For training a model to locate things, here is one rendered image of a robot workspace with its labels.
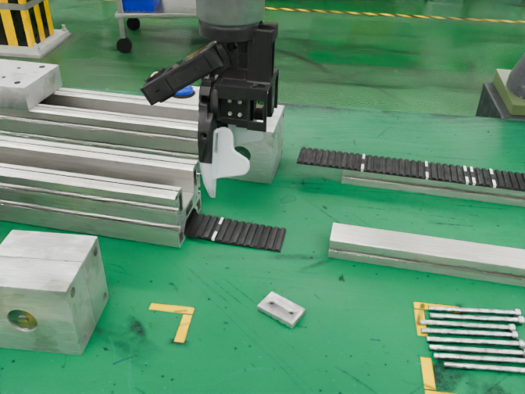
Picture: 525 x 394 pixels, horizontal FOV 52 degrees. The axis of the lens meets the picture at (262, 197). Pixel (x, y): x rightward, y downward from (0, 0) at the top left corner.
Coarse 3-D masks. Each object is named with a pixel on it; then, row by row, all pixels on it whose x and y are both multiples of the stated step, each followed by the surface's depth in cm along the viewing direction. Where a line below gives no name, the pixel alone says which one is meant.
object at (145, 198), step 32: (0, 160) 82; (32, 160) 80; (64, 160) 79; (96, 160) 78; (128, 160) 77; (160, 160) 77; (192, 160) 77; (0, 192) 75; (32, 192) 74; (64, 192) 74; (96, 192) 71; (128, 192) 70; (160, 192) 70; (192, 192) 77; (32, 224) 77; (64, 224) 76; (96, 224) 75; (128, 224) 73; (160, 224) 73
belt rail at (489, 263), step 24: (336, 240) 71; (360, 240) 71; (384, 240) 71; (408, 240) 71; (432, 240) 72; (456, 240) 72; (384, 264) 72; (408, 264) 71; (432, 264) 71; (456, 264) 69; (480, 264) 68; (504, 264) 68
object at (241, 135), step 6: (216, 126) 70; (222, 126) 70; (228, 126) 70; (234, 126) 71; (234, 132) 72; (240, 132) 72; (246, 132) 72; (252, 132) 72; (258, 132) 72; (234, 138) 73; (240, 138) 73; (246, 138) 73; (252, 138) 73; (258, 138) 72; (234, 144) 74
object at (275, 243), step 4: (276, 228) 77; (280, 228) 78; (284, 228) 77; (272, 232) 77; (276, 232) 77; (280, 232) 77; (284, 232) 77; (272, 236) 76; (276, 236) 76; (280, 236) 76; (284, 236) 76; (272, 240) 75; (276, 240) 75; (280, 240) 75; (268, 244) 75; (272, 244) 74; (276, 244) 75; (280, 244) 75; (268, 248) 74; (272, 248) 74; (276, 248) 74; (280, 248) 74
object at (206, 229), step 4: (208, 216) 79; (204, 220) 78; (208, 220) 78; (212, 220) 78; (216, 220) 78; (204, 224) 77; (208, 224) 78; (212, 224) 77; (200, 228) 77; (204, 228) 76; (208, 228) 76; (212, 228) 77; (200, 232) 76; (204, 232) 76; (208, 232) 76; (196, 236) 75; (200, 236) 75; (204, 236) 75; (208, 236) 75
